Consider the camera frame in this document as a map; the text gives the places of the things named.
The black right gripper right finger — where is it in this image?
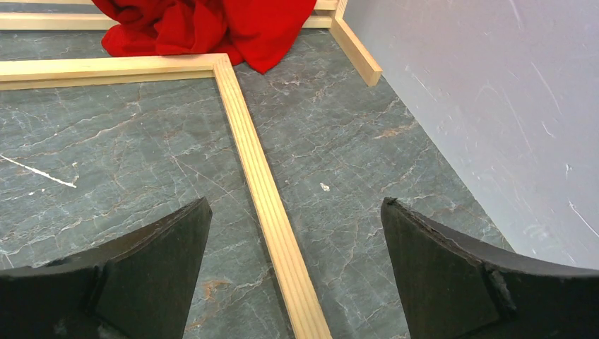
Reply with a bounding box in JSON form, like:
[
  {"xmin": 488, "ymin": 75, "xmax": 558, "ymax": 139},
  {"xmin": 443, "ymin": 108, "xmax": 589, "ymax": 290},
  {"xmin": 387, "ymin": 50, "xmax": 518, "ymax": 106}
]
[{"xmin": 381, "ymin": 197, "xmax": 598, "ymax": 338}]

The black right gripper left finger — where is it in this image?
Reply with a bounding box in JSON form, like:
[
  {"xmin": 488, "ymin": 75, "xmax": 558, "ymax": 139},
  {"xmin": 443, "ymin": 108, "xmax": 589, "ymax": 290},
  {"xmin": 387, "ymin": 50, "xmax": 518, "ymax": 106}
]
[{"xmin": 1, "ymin": 198, "xmax": 213, "ymax": 338}]

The light wooden picture frame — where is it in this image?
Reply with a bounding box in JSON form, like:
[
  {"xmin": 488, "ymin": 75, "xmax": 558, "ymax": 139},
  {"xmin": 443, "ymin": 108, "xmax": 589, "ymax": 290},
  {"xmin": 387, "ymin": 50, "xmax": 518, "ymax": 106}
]
[{"xmin": 1, "ymin": 54, "xmax": 331, "ymax": 338}]

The red t-shirt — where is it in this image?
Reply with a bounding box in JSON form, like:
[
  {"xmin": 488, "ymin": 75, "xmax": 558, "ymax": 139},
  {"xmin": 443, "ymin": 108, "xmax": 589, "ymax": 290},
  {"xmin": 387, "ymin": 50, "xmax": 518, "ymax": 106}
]
[{"xmin": 93, "ymin": 0, "xmax": 316, "ymax": 74}]

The wooden clothes rack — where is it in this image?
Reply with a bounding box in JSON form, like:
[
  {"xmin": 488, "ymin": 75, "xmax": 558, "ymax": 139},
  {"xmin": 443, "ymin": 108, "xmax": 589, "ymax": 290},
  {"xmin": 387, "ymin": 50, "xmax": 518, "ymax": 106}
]
[{"xmin": 1, "ymin": 1, "xmax": 382, "ymax": 90}]

